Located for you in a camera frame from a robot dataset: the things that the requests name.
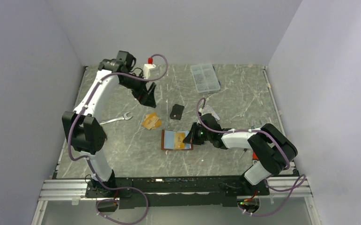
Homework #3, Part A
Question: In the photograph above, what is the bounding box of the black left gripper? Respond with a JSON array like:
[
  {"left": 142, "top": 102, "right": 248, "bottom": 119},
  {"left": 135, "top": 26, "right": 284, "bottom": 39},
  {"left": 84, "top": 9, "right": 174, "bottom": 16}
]
[{"left": 120, "top": 72, "right": 157, "bottom": 108}]

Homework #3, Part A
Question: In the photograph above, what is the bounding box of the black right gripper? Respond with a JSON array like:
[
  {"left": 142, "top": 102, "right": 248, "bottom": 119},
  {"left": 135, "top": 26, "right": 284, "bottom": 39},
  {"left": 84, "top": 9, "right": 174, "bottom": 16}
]
[{"left": 184, "top": 122, "right": 212, "bottom": 145}]

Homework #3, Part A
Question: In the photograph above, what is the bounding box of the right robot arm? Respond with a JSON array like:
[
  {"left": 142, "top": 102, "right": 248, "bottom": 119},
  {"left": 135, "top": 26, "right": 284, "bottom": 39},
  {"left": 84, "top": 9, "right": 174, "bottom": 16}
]
[{"left": 183, "top": 113, "right": 298, "bottom": 195}]

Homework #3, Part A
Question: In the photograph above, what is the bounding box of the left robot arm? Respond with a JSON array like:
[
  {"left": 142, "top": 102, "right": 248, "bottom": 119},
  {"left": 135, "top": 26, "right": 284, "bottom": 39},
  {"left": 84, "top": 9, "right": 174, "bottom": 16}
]
[{"left": 62, "top": 51, "right": 156, "bottom": 197}]

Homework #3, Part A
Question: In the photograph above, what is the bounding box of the gold card stack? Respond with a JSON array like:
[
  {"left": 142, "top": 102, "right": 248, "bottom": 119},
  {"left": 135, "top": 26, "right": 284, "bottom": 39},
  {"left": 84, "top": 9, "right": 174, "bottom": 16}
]
[{"left": 142, "top": 112, "right": 162, "bottom": 130}]

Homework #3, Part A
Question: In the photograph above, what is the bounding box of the black card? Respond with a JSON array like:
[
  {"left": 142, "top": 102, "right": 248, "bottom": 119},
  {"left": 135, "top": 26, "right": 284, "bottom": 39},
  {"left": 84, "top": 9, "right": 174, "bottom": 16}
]
[{"left": 169, "top": 104, "right": 184, "bottom": 120}]

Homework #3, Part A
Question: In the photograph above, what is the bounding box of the silver open-end wrench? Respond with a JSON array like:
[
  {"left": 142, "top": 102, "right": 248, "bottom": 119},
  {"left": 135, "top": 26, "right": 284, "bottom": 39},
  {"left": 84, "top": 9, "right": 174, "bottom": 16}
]
[{"left": 100, "top": 112, "right": 133, "bottom": 125}]

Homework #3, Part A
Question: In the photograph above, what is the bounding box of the clear plastic screw box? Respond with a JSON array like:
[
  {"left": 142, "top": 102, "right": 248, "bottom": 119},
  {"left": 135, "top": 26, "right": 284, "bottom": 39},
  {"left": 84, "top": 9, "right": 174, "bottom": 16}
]
[{"left": 190, "top": 64, "right": 221, "bottom": 94}]

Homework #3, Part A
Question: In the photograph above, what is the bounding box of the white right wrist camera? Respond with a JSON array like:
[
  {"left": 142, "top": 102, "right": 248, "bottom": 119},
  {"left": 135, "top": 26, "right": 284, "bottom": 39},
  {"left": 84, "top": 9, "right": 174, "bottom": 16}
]
[{"left": 198, "top": 108, "right": 207, "bottom": 115}]

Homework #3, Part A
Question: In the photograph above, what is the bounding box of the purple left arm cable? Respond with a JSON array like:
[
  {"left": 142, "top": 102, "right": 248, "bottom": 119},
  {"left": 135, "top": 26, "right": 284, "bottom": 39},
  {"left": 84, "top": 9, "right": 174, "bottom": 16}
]
[{"left": 67, "top": 54, "right": 169, "bottom": 225}]

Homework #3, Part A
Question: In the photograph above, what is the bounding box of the orange handled tool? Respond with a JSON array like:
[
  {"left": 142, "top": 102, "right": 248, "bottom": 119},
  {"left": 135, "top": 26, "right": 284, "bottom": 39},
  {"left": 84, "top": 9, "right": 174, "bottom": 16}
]
[{"left": 252, "top": 152, "right": 259, "bottom": 165}]

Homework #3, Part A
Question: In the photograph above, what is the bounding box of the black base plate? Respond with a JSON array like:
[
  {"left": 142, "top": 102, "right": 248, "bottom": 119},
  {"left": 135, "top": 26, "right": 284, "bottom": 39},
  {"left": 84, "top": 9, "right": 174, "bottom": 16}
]
[{"left": 85, "top": 175, "right": 270, "bottom": 209}]

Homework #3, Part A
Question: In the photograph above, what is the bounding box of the aluminium frame rail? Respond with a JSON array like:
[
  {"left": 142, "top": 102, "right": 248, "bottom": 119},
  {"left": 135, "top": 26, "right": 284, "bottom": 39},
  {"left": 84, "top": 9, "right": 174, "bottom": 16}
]
[{"left": 31, "top": 177, "right": 322, "bottom": 225}]

